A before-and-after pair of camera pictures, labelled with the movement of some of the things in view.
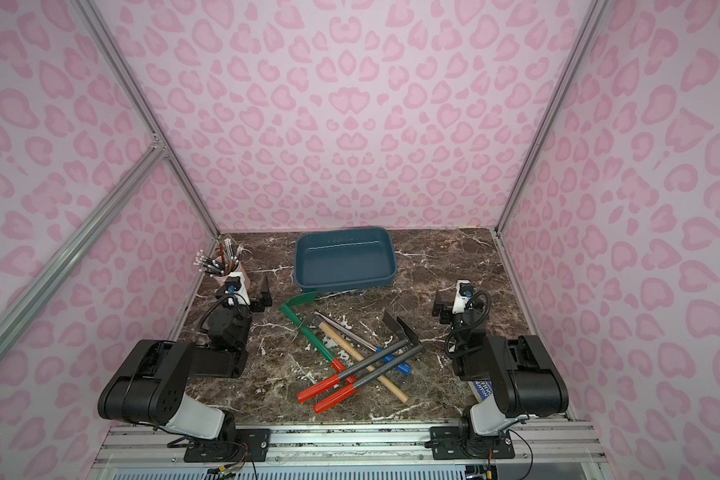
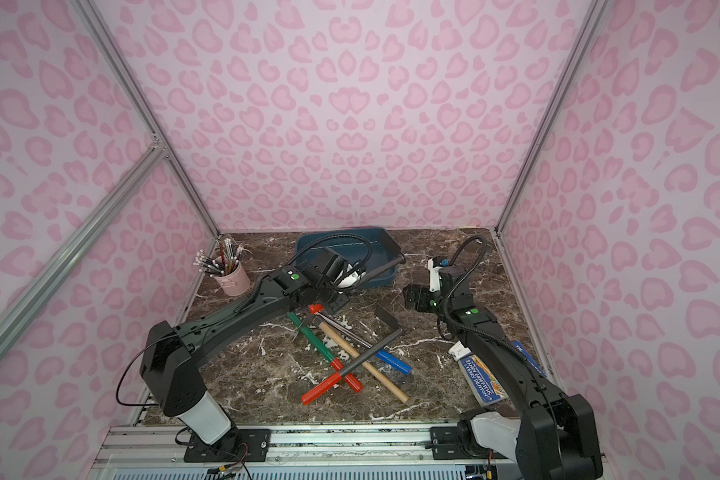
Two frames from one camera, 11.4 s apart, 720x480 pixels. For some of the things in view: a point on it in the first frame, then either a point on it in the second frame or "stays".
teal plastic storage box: x=340 y=258 stays
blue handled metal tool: x=402 y=368 stays
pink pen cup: x=220 y=280 stays
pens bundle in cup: x=225 y=262 stays
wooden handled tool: x=358 y=357 stays
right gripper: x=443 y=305 → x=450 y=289
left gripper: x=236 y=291 → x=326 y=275
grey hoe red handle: x=362 y=366 → x=317 y=308
